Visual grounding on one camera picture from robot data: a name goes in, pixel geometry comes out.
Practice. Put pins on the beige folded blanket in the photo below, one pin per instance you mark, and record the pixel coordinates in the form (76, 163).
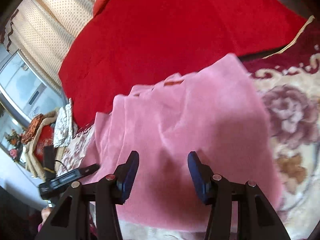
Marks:
(32, 164)

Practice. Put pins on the red quilt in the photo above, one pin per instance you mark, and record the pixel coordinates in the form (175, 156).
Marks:
(141, 42)

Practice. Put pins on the flower bouquet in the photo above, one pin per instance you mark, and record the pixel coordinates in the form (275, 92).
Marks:
(15, 141)

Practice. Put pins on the beige dotted curtain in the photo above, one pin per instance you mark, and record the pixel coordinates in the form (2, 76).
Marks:
(44, 30)

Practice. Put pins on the orange patterned cloth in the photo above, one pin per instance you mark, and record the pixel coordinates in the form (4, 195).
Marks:
(30, 133)

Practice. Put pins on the red printed box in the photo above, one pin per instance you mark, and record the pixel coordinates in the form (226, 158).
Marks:
(45, 139)

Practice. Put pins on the window with metal frame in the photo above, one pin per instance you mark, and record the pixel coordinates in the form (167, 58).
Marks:
(23, 95)

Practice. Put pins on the maroon cream floral plush blanket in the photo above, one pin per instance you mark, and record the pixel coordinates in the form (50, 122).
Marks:
(288, 85)

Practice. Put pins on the pink ribbed knit garment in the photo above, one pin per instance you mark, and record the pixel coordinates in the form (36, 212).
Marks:
(215, 112)

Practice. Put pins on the person's left hand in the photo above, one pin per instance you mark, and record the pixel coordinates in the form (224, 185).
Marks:
(45, 213)

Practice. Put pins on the white black crackle-pattern cloth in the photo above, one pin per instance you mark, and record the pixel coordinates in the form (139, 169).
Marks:
(65, 127)

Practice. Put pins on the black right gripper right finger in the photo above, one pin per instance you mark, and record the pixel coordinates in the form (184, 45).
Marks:
(257, 218)

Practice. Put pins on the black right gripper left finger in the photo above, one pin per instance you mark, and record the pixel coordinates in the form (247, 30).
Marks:
(69, 219)

